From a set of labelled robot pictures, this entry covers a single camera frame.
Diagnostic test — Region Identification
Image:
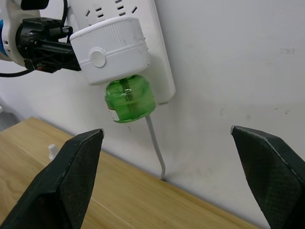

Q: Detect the lattice finger of the black left gripper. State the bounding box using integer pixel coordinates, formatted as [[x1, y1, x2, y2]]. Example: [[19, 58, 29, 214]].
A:
[[23, 40, 82, 73]]

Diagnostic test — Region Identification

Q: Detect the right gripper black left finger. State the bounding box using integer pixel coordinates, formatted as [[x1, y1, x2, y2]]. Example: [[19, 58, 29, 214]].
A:
[[0, 128, 105, 229]]

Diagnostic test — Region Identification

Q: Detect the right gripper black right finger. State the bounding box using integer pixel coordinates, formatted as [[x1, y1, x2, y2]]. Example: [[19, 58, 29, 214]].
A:
[[230, 125, 305, 229]]

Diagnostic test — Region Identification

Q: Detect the small white bottle cap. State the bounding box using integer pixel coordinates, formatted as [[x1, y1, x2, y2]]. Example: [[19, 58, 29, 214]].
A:
[[48, 144, 59, 161]]

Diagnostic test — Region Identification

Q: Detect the white mosquito repellent heater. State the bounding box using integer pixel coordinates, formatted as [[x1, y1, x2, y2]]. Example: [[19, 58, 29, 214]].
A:
[[70, 17, 151, 86]]

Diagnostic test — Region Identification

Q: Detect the green repellent liquid bottle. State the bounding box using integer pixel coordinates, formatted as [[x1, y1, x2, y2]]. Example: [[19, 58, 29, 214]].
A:
[[104, 74, 157, 124]]

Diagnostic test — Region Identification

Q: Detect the white power strip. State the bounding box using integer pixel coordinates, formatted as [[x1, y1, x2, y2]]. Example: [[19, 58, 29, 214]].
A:
[[65, 0, 176, 105]]

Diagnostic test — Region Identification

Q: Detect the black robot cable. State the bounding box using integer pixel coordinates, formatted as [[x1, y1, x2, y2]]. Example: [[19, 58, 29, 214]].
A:
[[0, 68, 33, 78], [61, 0, 69, 29]]

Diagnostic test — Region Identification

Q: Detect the white power strip cord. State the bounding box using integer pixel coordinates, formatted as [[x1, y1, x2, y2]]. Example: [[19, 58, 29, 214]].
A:
[[145, 114, 167, 180]]

